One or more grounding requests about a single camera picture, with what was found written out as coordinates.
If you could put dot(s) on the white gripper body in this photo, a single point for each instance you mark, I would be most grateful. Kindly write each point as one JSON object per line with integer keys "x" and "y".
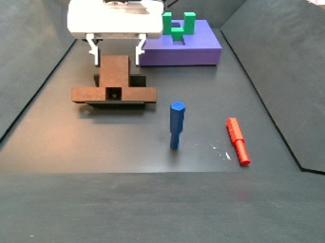
{"x": 115, "y": 19}

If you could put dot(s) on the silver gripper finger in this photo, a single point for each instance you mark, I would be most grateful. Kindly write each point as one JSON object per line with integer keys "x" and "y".
{"x": 139, "y": 51}
{"x": 94, "y": 48}

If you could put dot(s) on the brown T-shaped block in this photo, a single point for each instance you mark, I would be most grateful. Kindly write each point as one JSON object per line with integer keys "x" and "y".
{"x": 114, "y": 87}

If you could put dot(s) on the black angle fixture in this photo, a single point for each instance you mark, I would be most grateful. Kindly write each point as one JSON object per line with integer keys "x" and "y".
{"x": 118, "y": 103}

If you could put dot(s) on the purple base block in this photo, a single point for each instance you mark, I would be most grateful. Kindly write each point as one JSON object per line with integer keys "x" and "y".
{"x": 198, "y": 49}

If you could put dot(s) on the green U-shaped block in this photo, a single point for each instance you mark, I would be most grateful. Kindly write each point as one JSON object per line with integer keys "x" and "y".
{"x": 178, "y": 30}

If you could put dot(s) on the blue hexagonal peg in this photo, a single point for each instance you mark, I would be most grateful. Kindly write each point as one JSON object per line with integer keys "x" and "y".
{"x": 177, "y": 119}

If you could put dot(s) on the red hexagonal peg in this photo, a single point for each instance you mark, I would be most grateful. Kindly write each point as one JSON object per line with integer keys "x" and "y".
{"x": 238, "y": 141}

